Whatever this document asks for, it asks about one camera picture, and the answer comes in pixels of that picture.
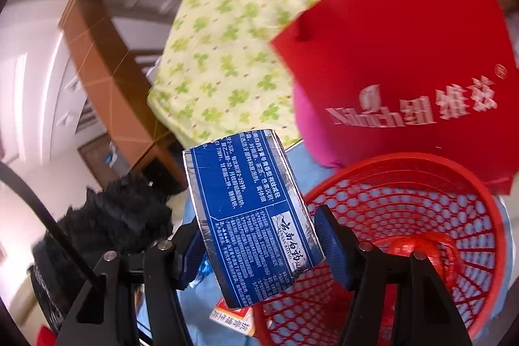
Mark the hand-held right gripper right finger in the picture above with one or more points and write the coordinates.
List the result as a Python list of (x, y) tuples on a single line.
[(328, 240)]

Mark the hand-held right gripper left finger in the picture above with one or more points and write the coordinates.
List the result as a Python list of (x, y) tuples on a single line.
[(190, 255)]

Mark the blue toothpaste box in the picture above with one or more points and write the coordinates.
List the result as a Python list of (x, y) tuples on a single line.
[(251, 216)]

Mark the red plastic mesh basket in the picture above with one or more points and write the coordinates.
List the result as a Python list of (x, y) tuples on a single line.
[(405, 160)]

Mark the red and white packet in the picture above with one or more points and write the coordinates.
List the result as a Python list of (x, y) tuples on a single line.
[(231, 315)]

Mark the blue bed sheet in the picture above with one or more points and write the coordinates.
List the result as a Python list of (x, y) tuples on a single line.
[(302, 171)]

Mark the black fluffy cloth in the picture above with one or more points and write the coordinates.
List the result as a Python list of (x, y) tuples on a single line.
[(121, 208)]

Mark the magenta pillow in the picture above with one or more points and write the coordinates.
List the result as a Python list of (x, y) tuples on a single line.
[(312, 127)]

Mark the brown panel with blue sticker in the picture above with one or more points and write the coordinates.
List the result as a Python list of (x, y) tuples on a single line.
[(97, 159)]

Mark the red paper bag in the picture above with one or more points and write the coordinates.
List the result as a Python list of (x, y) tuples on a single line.
[(405, 46)]

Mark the green clover print quilt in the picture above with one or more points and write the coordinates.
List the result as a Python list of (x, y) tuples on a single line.
[(227, 46)]

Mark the wooden headboard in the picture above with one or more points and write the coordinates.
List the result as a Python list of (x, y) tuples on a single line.
[(101, 58)]

